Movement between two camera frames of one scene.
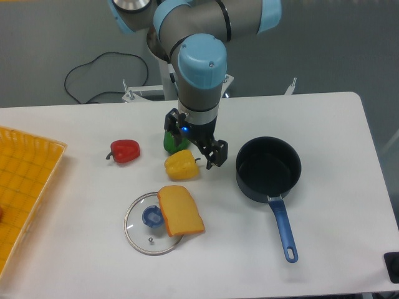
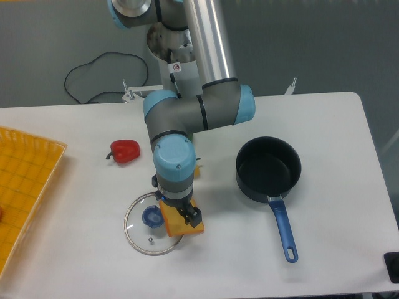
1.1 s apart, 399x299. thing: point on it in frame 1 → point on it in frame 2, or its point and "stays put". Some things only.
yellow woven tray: [28, 165] stays put
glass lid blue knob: [144, 227] stays put
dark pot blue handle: [267, 167] stays put
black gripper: [201, 134] → [193, 217]
